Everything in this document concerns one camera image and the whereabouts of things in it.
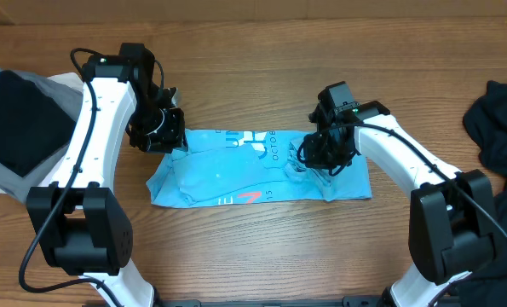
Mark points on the light blue t-shirt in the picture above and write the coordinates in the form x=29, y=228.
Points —
x=224, y=167

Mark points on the folded black garment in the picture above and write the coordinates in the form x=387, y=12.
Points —
x=32, y=125

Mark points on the crumpled black garment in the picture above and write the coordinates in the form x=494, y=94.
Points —
x=486, y=123

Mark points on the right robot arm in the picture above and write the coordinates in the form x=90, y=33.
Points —
x=452, y=228

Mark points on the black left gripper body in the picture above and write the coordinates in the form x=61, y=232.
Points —
x=154, y=129

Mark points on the folded grey garment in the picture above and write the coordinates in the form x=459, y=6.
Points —
x=37, y=119

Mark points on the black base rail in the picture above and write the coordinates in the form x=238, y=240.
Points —
x=270, y=302

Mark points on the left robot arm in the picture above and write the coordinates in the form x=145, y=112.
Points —
x=79, y=225

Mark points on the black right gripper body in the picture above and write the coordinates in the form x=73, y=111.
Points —
x=321, y=156

